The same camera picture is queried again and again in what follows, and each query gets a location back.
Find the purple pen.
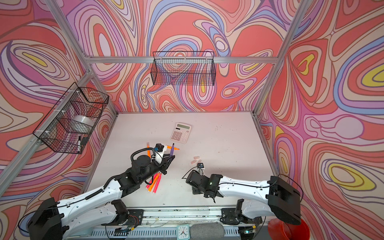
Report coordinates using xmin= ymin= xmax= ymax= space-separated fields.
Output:
xmin=169 ymin=143 xmax=175 ymax=157

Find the orange pen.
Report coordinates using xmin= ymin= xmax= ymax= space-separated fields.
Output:
xmin=167 ymin=146 xmax=180 ymax=150
xmin=147 ymin=142 xmax=152 ymax=158
xmin=148 ymin=173 xmax=161 ymax=192

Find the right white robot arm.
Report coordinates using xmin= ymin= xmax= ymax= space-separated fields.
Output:
xmin=185 ymin=170 xmax=302 ymax=226

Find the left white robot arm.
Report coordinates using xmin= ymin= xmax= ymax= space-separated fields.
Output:
xmin=27 ymin=148 xmax=175 ymax=240

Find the pink pen left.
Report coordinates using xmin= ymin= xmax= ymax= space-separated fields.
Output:
xmin=146 ymin=174 xmax=158 ymax=189

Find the pink pen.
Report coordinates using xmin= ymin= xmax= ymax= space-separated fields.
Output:
xmin=153 ymin=173 xmax=162 ymax=194
xmin=146 ymin=174 xmax=158 ymax=189

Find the orange pen in bundle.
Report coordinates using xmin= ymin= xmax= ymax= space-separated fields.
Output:
xmin=148 ymin=173 xmax=161 ymax=192

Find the pink pen right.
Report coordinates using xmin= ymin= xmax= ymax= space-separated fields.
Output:
xmin=153 ymin=173 xmax=162 ymax=194

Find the pink calculator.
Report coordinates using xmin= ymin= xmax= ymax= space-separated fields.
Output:
xmin=171 ymin=123 xmax=192 ymax=144

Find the small white clock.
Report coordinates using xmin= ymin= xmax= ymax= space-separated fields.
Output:
xmin=177 ymin=224 xmax=191 ymax=240

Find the black marker in basket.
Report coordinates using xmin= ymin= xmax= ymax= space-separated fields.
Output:
xmin=77 ymin=136 xmax=82 ymax=154

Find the silver tape roll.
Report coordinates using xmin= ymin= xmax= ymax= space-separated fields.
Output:
xmin=70 ymin=115 xmax=95 ymax=134

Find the red bucket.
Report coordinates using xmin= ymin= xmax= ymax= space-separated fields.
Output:
xmin=268 ymin=219 xmax=310 ymax=240

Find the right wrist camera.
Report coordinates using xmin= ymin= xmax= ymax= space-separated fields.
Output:
xmin=197 ymin=163 xmax=205 ymax=171

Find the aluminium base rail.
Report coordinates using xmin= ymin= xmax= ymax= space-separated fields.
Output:
xmin=69 ymin=206 xmax=251 ymax=240

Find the black wire basket left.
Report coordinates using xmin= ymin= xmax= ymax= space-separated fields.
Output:
xmin=33 ymin=83 xmax=109 ymax=155

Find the black wire basket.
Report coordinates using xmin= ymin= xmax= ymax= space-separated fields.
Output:
xmin=33 ymin=83 xmax=109 ymax=155
xmin=151 ymin=51 xmax=216 ymax=86

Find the black wire basket back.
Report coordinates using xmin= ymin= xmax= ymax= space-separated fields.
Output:
xmin=151 ymin=51 xmax=216 ymax=86

